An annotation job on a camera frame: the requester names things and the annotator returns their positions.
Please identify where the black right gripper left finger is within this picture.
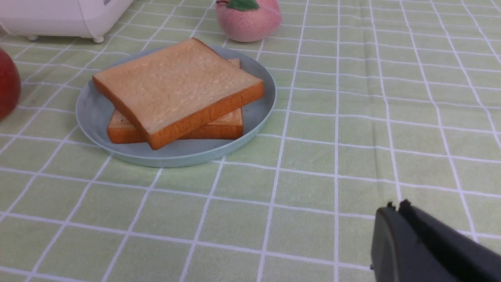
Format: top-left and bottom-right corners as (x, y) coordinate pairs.
(370, 202), (458, 282)

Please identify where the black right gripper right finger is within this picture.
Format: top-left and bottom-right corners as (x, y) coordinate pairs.
(398, 199), (500, 282)

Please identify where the toasted bread slice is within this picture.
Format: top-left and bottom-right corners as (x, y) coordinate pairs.
(107, 56), (256, 144)
(92, 38), (265, 150)

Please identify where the green checked tablecloth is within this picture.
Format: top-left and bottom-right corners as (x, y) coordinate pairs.
(1, 0), (501, 282)

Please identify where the pink toy peach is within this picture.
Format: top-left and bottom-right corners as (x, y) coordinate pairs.
(215, 0), (282, 43)

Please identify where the light blue round plate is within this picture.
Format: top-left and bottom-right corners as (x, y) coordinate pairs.
(76, 46), (277, 168)

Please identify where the white two-slot toaster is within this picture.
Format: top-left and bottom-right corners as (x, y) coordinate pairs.
(0, 0), (133, 43)

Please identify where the red toy apple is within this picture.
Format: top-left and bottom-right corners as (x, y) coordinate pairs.
(0, 48), (22, 121)

